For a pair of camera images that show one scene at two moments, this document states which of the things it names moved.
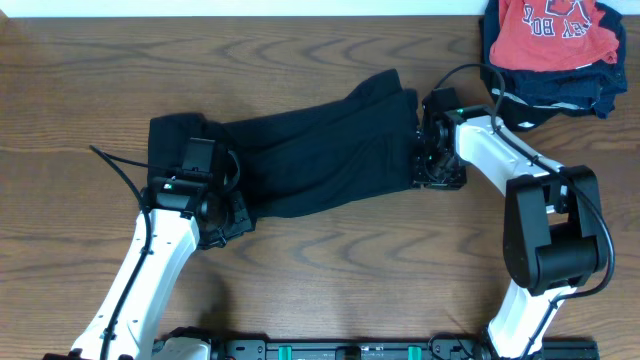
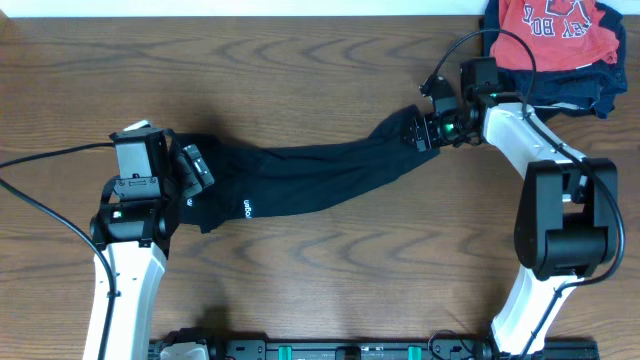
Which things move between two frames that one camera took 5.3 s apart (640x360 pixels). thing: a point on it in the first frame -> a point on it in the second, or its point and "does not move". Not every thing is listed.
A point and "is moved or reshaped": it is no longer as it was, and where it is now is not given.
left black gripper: [244, 222] -> [193, 183]
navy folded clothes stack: [534, 96] does not move
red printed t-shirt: [551, 35] does not move
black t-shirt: [362, 142] is moved or reshaped
